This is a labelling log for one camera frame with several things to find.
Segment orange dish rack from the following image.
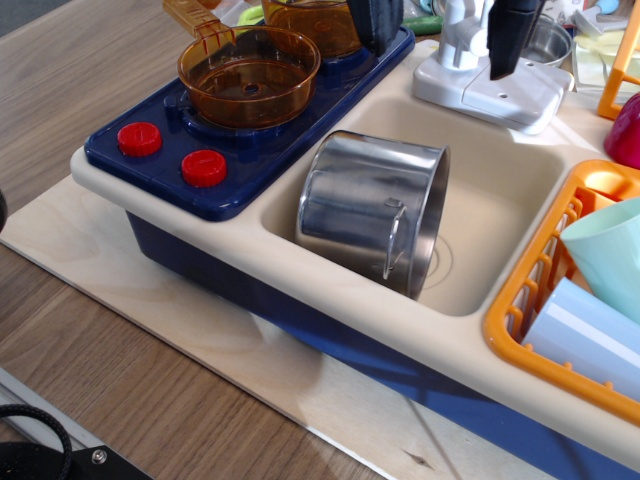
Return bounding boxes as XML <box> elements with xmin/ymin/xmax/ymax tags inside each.
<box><xmin>483</xmin><ymin>160</ymin><xmax>639</xmax><ymax>425</ymax></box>

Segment black metal bracket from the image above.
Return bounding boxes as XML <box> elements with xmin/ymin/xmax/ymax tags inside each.
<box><xmin>69</xmin><ymin>446</ymin><xmax>152</xmax><ymax>480</ymax></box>

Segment red stove knob right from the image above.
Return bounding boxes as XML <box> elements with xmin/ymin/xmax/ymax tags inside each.
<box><xmin>181</xmin><ymin>149</ymin><xmax>227</xmax><ymax>188</ymax></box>

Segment light blue plastic cup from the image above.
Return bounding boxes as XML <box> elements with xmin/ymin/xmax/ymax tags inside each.
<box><xmin>522</xmin><ymin>279</ymin><xmax>639</xmax><ymax>400</ymax></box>

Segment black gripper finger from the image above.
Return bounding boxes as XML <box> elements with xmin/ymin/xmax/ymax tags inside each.
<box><xmin>347</xmin><ymin>0</ymin><xmax>404</xmax><ymax>56</ymax></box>
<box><xmin>487</xmin><ymin>0</ymin><xmax>544</xmax><ymax>81</ymax></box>

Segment red stove knob left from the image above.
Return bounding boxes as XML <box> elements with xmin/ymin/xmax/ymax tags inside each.
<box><xmin>116</xmin><ymin>122</ymin><xmax>163</xmax><ymax>158</ymax></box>

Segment stainless steel pot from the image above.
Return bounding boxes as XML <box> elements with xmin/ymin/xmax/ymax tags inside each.
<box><xmin>295</xmin><ymin>131</ymin><xmax>450</xmax><ymax>299</ymax></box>

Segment amber transparent saucepan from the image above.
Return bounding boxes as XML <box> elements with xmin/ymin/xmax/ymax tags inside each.
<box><xmin>163</xmin><ymin>1</ymin><xmax>321</xmax><ymax>129</ymax></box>

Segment white toy faucet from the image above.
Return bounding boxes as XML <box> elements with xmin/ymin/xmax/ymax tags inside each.
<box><xmin>412</xmin><ymin>1</ymin><xmax>574</xmax><ymax>135</ymax></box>

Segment amber transparent pot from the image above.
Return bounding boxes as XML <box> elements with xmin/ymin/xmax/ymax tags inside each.
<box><xmin>261</xmin><ymin>1</ymin><xmax>362</xmax><ymax>59</ymax></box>

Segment beige toy sink unit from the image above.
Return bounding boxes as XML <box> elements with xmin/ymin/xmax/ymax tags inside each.
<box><xmin>71</xmin><ymin>41</ymin><xmax>639</xmax><ymax>448</ymax></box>

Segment mint green plastic cup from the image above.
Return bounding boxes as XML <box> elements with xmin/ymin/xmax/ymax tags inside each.
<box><xmin>560</xmin><ymin>197</ymin><xmax>639</xmax><ymax>322</ymax></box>

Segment red stove knob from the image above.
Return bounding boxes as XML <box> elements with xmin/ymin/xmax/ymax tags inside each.
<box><xmin>116</xmin><ymin>122</ymin><xmax>163</xmax><ymax>158</ymax></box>
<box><xmin>181</xmin><ymin>149</ymin><xmax>227</xmax><ymax>188</ymax></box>

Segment dark blue toy stove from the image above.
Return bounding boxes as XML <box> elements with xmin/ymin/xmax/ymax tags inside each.
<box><xmin>84</xmin><ymin>27</ymin><xmax>415</xmax><ymax>222</ymax></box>

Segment small steel bowl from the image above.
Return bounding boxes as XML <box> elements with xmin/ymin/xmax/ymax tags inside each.
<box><xmin>521</xmin><ymin>15</ymin><xmax>572</xmax><ymax>67</ymax></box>

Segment black cable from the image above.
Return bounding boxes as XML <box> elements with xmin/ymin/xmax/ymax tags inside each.
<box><xmin>0</xmin><ymin>403</ymin><xmax>74</xmax><ymax>480</ymax></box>

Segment magenta plastic cup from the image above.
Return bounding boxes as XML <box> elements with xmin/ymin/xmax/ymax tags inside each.
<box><xmin>604</xmin><ymin>93</ymin><xmax>640</xmax><ymax>169</ymax></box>

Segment green toy vegetable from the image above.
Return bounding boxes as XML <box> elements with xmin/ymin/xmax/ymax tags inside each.
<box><xmin>402</xmin><ymin>15</ymin><xmax>443</xmax><ymax>35</ymax></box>

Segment light plywood base board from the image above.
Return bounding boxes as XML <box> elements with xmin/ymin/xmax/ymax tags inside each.
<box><xmin>1</xmin><ymin>179</ymin><xmax>542</xmax><ymax>479</ymax></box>

